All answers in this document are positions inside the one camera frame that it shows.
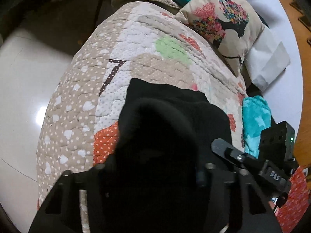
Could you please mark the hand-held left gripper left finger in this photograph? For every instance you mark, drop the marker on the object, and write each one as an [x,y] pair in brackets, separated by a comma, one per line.
[94,176]

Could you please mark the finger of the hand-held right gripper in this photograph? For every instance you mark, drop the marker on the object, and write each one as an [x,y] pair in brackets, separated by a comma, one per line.
[227,149]

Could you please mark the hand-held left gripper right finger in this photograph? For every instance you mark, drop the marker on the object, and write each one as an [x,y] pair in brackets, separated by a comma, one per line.
[218,177]

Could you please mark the black pants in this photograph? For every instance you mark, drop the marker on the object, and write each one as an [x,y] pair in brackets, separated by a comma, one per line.
[170,126]

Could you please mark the teal and white fleece blanket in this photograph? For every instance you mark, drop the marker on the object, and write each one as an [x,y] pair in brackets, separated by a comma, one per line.
[255,121]

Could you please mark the wooden headboard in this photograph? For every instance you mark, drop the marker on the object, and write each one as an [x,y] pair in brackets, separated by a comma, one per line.
[306,82]

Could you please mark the floral printed cushion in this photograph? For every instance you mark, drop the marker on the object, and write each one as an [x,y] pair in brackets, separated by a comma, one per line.
[230,41]

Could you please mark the patchwork dotted quilt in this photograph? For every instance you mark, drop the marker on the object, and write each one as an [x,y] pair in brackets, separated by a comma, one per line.
[109,60]

